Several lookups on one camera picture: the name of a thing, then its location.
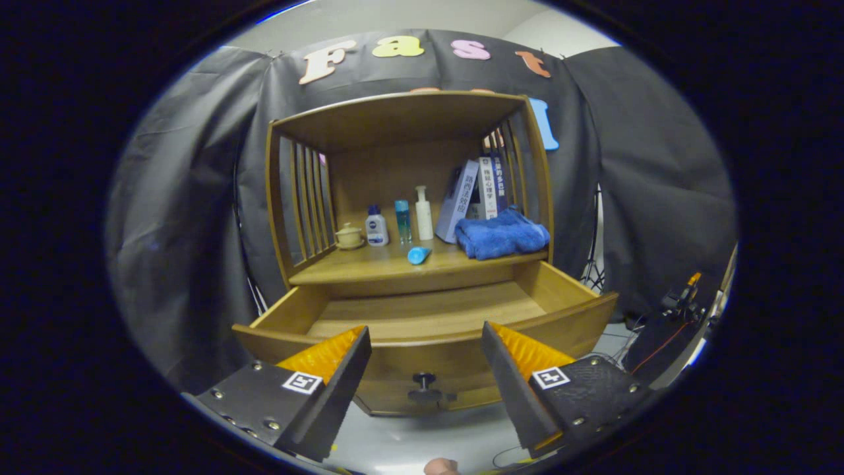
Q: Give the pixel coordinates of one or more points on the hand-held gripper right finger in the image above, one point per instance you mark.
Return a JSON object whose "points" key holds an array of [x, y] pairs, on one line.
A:
{"points": [[511, 389]]}

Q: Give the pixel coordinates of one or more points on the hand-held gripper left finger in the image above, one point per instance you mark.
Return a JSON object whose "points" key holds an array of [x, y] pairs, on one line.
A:
{"points": [[343, 389]]}

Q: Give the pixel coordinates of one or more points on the blue squeeze tube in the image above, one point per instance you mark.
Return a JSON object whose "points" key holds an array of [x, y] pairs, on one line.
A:
{"points": [[418, 255]]}

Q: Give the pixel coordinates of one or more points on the wooden countertop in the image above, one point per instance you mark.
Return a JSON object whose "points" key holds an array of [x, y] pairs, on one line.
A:
{"points": [[369, 267]]}

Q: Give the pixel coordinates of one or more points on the wooden cabinet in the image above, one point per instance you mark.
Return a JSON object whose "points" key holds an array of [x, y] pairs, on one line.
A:
{"points": [[395, 171]]}

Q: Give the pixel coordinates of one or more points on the black tripod stand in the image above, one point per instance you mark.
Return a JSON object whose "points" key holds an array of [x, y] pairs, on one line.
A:
{"points": [[595, 270]]}

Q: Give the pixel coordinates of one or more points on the blue folded towel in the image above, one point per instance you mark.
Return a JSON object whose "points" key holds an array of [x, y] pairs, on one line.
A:
{"points": [[501, 237]]}

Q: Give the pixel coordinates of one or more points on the beige lidded teacup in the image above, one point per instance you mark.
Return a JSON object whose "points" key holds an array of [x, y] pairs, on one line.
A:
{"points": [[349, 236]]}

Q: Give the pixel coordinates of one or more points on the white bottle with blue cap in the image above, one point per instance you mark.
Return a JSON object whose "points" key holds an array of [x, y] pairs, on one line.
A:
{"points": [[376, 231]]}

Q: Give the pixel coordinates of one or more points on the teal clear bottle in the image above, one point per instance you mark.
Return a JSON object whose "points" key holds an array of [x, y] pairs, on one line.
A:
{"points": [[403, 224]]}

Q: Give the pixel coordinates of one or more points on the white pump bottle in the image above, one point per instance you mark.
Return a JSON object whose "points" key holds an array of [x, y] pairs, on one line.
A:
{"points": [[424, 218]]}

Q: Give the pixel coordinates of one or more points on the black device with orange clip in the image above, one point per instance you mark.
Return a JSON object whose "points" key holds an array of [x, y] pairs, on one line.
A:
{"points": [[679, 300]]}

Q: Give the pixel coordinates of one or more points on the lavender book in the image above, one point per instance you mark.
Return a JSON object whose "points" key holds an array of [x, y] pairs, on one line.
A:
{"points": [[458, 198]]}

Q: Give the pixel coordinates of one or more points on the white book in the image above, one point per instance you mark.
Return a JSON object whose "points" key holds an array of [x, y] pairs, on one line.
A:
{"points": [[488, 188]]}

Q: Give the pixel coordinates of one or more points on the dark blue book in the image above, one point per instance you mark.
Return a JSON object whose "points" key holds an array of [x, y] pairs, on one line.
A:
{"points": [[501, 185]]}

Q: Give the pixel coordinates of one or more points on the beige board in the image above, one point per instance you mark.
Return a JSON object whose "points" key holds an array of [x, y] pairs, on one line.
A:
{"points": [[724, 290]]}

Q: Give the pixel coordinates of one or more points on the black backdrop cloth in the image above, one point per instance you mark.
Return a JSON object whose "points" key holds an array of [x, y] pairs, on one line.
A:
{"points": [[659, 185]]}

